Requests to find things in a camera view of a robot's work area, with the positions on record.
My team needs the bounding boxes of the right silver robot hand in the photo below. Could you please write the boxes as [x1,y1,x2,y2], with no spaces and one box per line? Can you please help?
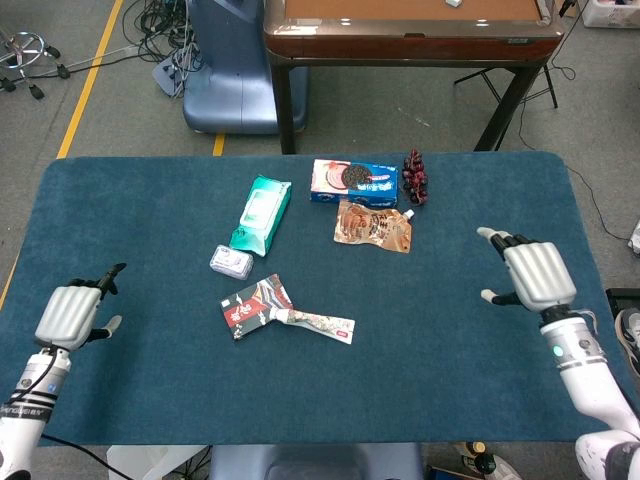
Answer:
[476,226,577,312]

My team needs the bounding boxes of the dark red grape bunch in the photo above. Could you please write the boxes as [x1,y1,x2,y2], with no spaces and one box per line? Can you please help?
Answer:
[401,148,429,205]

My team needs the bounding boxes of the black folding metal stand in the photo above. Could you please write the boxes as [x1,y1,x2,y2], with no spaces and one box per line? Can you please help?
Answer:
[453,62,560,109]

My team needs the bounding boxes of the blue felt table cover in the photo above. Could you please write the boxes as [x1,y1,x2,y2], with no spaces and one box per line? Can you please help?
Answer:
[0,149,624,447]

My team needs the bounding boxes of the white plastic basket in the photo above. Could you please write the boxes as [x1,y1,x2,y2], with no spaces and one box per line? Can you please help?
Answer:
[582,0,640,29]

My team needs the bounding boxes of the white floral print tube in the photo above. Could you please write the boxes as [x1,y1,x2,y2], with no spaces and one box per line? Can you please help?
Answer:
[269,307,356,346]

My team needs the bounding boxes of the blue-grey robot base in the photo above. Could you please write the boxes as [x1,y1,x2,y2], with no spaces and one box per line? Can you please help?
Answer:
[182,0,309,135]

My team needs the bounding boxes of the brown mahjong table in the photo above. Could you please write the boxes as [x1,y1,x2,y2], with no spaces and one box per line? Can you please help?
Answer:
[263,0,565,155]

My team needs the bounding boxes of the metal stool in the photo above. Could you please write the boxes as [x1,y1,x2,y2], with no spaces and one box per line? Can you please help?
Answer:
[0,30,71,100]

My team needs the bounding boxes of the orange spouted drink pouch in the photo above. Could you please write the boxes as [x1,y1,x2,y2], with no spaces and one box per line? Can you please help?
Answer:
[333,198,417,255]

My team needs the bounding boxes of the black and red printed box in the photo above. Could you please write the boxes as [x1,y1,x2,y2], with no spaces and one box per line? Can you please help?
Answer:
[219,273,294,341]

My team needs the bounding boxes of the tangled floor cables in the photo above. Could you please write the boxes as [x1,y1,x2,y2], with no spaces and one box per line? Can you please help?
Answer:
[119,0,201,99]

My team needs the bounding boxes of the green wet wipes pack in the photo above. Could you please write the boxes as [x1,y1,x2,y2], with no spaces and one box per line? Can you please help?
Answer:
[228,174,293,258]

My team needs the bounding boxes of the grey sneaker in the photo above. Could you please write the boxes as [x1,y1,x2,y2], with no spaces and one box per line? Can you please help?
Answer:
[613,307,640,374]

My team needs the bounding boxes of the blue cookie box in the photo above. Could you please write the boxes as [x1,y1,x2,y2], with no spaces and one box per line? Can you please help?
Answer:
[309,158,400,207]

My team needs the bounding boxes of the blue-grey robot torso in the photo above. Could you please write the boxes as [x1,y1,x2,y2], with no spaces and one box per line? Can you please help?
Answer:
[208,443,424,480]

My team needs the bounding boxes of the black floor box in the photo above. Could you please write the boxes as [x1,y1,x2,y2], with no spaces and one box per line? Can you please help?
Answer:
[604,287,640,321]

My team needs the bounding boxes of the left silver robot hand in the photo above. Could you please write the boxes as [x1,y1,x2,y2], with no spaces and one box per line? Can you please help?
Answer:
[33,262,128,351]

